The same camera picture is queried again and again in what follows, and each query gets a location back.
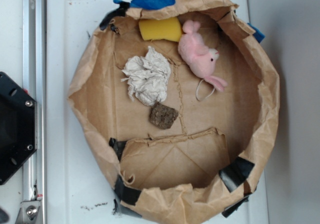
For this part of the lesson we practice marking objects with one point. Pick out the yellow sponge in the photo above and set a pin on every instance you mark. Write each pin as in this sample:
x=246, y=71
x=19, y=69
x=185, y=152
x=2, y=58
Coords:
x=169, y=29

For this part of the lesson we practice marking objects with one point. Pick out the brown paper bag bin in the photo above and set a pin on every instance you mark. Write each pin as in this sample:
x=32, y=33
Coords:
x=215, y=152

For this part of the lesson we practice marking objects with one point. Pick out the crumpled white paper towel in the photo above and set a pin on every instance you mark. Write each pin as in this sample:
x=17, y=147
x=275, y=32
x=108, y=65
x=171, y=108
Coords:
x=147, y=77

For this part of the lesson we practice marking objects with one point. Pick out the aluminium extrusion rail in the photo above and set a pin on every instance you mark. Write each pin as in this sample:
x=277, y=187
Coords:
x=34, y=81

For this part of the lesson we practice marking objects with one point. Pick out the brown scrubbing pad block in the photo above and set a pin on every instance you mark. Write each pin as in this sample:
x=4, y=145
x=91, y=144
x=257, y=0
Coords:
x=163, y=116

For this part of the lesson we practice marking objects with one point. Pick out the metal corner bracket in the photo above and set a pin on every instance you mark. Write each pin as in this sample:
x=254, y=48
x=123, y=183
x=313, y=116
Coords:
x=28, y=212

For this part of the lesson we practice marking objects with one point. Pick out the pink plush bunny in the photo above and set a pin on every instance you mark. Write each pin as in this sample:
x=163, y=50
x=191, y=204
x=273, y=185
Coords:
x=200, y=58

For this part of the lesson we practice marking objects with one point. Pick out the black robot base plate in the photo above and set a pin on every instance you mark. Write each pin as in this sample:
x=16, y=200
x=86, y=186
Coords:
x=17, y=127

